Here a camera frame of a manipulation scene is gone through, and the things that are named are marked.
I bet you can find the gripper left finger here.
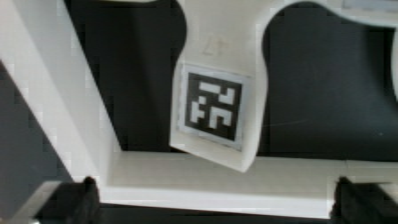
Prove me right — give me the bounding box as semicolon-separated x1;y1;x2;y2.
11;175;105;224

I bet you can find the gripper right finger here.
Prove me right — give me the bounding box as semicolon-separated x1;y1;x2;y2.
331;177;398;224

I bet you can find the white cross-shaped table base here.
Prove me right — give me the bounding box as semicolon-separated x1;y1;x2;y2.
169;0;398;172

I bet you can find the white left fence bar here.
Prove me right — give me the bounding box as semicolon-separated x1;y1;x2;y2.
0;0;119;185

